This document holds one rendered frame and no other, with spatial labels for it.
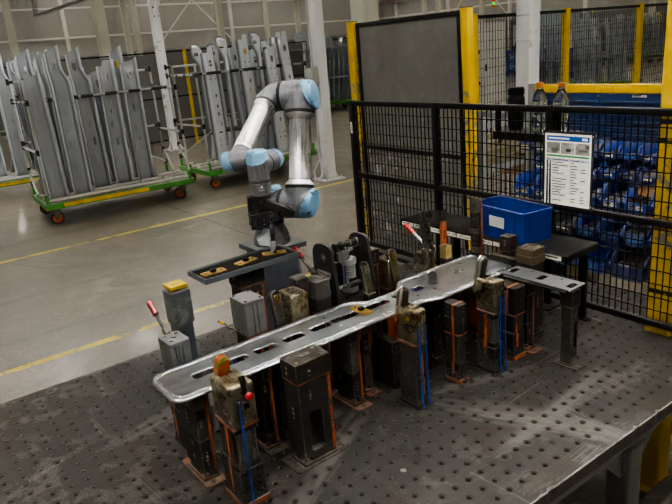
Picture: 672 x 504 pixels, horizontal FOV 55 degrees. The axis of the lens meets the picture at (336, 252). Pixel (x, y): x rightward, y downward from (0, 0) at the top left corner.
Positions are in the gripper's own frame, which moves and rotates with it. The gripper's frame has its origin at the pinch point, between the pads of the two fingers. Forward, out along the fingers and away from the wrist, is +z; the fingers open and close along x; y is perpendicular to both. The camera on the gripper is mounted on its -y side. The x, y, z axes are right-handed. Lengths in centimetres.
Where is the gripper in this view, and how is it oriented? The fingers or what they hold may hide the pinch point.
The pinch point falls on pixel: (273, 248)
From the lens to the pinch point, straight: 231.0
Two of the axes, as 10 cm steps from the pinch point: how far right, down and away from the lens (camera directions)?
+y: -9.7, 1.5, -2.0
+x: 2.3, 2.8, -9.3
